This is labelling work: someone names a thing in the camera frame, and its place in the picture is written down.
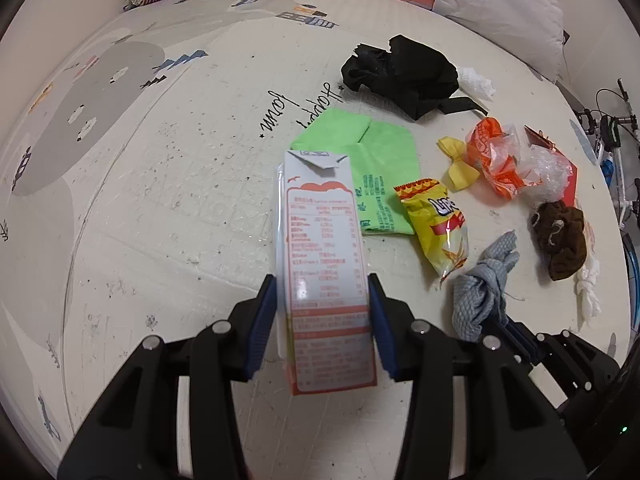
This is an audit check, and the green plastic bag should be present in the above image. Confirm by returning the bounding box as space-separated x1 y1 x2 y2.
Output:
290 109 420 237

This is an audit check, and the red card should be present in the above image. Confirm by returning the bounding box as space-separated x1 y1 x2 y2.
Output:
523 126 580 208

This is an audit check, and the orange plastic bag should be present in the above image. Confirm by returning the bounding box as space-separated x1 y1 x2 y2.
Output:
465 117 538 201

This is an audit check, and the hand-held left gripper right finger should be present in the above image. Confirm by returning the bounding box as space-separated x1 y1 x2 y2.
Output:
367 272 588 480

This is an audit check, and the crumpled white tissue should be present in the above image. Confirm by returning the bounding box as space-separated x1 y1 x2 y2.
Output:
456 66 497 100

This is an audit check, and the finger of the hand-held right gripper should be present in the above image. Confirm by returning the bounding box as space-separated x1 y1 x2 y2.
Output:
482 316 544 369

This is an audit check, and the yellow bow-shaped wrapper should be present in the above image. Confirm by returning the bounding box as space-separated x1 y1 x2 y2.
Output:
437 136 481 192

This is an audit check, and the white bicycle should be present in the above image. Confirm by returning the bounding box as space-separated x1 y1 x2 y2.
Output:
570 77 640 231

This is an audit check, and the white and orange milk carton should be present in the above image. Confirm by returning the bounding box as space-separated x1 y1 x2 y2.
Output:
274 149 378 396

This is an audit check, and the black cloth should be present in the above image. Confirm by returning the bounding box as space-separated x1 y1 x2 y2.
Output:
341 35 488 121

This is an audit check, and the brown cloth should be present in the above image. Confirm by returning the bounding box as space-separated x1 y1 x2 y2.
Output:
530 201 587 282

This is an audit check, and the clear plastic wrap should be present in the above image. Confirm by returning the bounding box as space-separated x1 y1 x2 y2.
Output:
520 144 573 206

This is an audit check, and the yellow chips packet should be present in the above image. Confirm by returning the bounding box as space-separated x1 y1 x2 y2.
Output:
394 178 470 288

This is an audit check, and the white bagged duvet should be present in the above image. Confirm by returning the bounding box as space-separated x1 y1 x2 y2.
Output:
432 0 566 81

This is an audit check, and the grey cloth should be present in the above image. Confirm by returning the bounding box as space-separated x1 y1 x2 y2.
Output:
451 231 521 343

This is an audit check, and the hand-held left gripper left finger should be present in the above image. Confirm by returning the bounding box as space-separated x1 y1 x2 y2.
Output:
57 274 278 480

